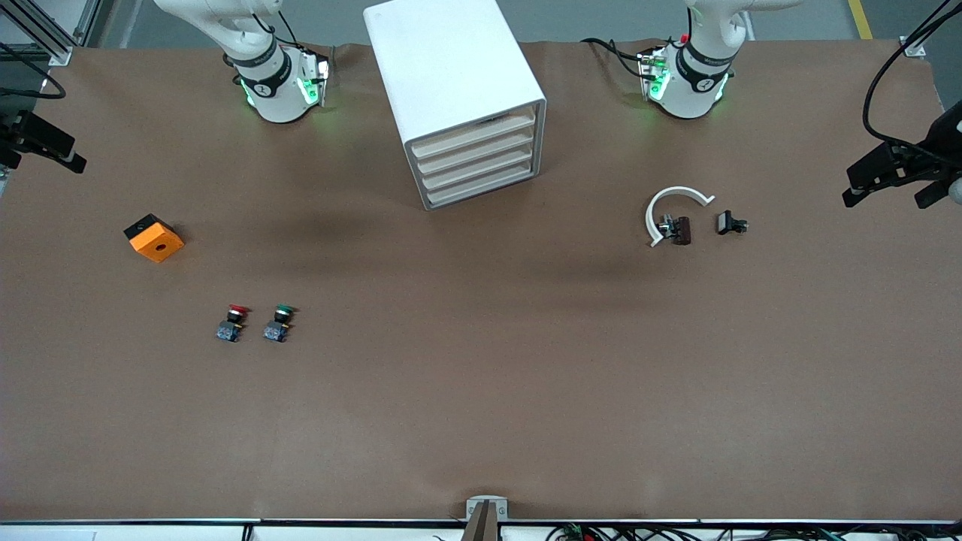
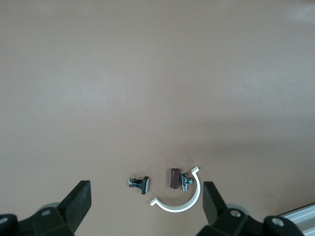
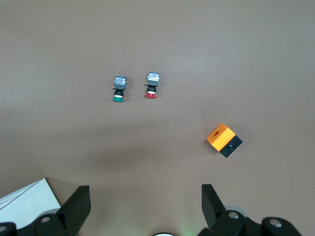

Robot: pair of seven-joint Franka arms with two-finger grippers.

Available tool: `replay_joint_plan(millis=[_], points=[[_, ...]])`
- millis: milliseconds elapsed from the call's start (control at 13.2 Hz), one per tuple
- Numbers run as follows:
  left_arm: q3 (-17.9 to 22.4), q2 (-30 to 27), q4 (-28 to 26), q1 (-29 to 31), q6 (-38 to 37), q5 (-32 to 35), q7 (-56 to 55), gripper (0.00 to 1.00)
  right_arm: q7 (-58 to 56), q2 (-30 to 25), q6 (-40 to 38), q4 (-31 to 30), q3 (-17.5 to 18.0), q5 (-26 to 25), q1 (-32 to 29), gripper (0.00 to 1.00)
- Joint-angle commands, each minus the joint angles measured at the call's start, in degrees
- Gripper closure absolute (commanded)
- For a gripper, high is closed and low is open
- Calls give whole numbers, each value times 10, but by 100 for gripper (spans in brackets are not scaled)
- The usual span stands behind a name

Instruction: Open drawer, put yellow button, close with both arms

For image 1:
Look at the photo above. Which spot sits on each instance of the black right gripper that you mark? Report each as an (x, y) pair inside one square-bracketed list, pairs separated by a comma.
[(16, 132)]

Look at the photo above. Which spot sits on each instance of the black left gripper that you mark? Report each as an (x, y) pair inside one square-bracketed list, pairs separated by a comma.
[(941, 140)]

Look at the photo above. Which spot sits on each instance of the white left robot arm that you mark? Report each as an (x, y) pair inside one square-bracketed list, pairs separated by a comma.
[(699, 83)]

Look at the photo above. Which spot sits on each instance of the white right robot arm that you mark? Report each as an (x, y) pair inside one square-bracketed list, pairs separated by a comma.
[(278, 90)]

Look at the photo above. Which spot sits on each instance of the orange black button box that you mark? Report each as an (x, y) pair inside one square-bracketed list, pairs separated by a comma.
[(155, 240)]

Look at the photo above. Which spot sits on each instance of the black small component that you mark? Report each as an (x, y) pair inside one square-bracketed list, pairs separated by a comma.
[(727, 222)]

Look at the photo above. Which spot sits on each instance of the dark brown small component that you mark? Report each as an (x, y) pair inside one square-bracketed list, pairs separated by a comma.
[(682, 231)]

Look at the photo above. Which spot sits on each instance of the white curved plastic piece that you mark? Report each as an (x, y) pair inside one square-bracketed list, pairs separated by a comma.
[(652, 214)]

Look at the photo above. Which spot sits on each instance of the brown table mat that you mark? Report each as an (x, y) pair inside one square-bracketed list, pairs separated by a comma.
[(481, 376)]

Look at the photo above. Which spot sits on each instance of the aluminium frame post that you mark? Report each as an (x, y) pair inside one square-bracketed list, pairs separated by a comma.
[(912, 48), (58, 55)]

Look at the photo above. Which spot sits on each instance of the red push button switch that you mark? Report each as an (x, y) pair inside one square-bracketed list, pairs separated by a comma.
[(232, 323)]

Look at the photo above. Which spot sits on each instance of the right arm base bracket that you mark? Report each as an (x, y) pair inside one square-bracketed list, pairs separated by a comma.
[(319, 75)]

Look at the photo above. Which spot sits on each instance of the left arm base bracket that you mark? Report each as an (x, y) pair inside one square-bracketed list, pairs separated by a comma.
[(651, 71)]

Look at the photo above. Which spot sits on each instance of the green push button switch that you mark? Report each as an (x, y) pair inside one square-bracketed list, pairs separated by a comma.
[(279, 323)]

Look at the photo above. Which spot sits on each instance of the metal table edge bracket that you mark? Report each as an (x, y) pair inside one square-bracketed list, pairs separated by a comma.
[(486, 507)]

